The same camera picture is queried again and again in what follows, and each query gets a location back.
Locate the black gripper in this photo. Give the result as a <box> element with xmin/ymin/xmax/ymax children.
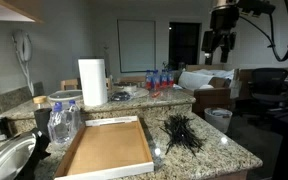
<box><xmin>204</xmin><ymin>6</ymin><xmax>241</xmax><ymax>66</ymax></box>

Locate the black zip tie bundle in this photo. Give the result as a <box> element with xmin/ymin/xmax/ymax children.
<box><xmin>165</xmin><ymin>116</ymin><xmax>198</xmax><ymax>151</ymax></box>

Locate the black zip tie pile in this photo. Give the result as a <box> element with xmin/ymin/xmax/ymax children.
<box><xmin>159</xmin><ymin>114</ymin><xmax>207</xmax><ymax>157</ymax></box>

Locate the shallow cardboard box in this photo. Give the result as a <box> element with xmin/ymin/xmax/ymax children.
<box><xmin>54</xmin><ymin>115</ymin><xmax>155</xmax><ymax>180</ymax></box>

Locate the white pillow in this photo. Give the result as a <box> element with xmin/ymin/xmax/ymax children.
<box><xmin>177</xmin><ymin>71</ymin><xmax>216</xmax><ymax>91</ymax></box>

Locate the brown couch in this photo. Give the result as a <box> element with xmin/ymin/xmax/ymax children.
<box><xmin>177</xmin><ymin>64</ymin><xmax>241</xmax><ymax>113</ymax></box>

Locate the Fiji water bottle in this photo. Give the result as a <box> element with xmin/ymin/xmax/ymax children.
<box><xmin>145</xmin><ymin>69</ymin><xmax>154</xmax><ymax>91</ymax></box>
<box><xmin>167</xmin><ymin>69</ymin><xmax>175</xmax><ymax>89</ymax></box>
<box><xmin>152</xmin><ymin>69</ymin><xmax>161</xmax><ymax>92</ymax></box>
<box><xmin>160</xmin><ymin>69</ymin><xmax>169</xmax><ymax>90</ymax></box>

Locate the black office chair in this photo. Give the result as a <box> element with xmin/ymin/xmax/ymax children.
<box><xmin>248</xmin><ymin>67</ymin><xmax>288</xmax><ymax>109</ymax></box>

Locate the white trash can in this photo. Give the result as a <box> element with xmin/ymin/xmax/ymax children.
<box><xmin>203</xmin><ymin>107</ymin><xmax>234</xmax><ymax>134</ymax></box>

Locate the white whiteboard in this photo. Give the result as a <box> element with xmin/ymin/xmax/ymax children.
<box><xmin>117</xmin><ymin>19</ymin><xmax>157</xmax><ymax>74</ymax></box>

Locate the white paper towel roll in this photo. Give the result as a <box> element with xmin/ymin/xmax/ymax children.
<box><xmin>77</xmin><ymin>58</ymin><xmax>109</xmax><ymax>107</ymax></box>

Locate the wooden chair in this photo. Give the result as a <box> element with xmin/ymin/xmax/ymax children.
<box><xmin>60</xmin><ymin>77</ymin><xmax>82</xmax><ymax>92</ymax></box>

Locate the clear water bottle blue cap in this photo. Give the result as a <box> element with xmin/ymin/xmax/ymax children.
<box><xmin>65</xmin><ymin>99</ymin><xmax>83</xmax><ymax>135</ymax></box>
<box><xmin>47</xmin><ymin>101</ymin><xmax>73</xmax><ymax>145</ymax></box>

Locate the white round plate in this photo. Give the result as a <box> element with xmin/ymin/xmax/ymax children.
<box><xmin>47</xmin><ymin>89</ymin><xmax>84</xmax><ymax>102</ymax></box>

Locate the jar with wooden lid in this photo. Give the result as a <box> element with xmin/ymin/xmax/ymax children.
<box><xmin>32</xmin><ymin>95</ymin><xmax>52</xmax><ymax>111</ymax></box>

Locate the black mug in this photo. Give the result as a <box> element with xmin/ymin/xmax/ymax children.
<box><xmin>33</xmin><ymin>107</ymin><xmax>53</xmax><ymax>138</ymax></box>

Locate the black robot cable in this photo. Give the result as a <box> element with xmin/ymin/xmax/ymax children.
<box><xmin>239</xmin><ymin>0</ymin><xmax>288</xmax><ymax>63</ymax></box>

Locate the coiled black cable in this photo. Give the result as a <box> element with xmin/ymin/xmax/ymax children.
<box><xmin>109</xmin><ymin>91</ymin><xmax>132</xmax><ymax>102</ymax></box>

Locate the white wall phone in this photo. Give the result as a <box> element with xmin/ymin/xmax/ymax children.
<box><xmin>11</xmin><ymin>29</ymin><xmax>36</xmax><ymax>97</ymax></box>

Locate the wooden wall cabinet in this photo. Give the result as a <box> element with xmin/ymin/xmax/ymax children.
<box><xmin>0</xmin><ymin>0</ymin><xmax>45</xmax><ymax>24</ymax></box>

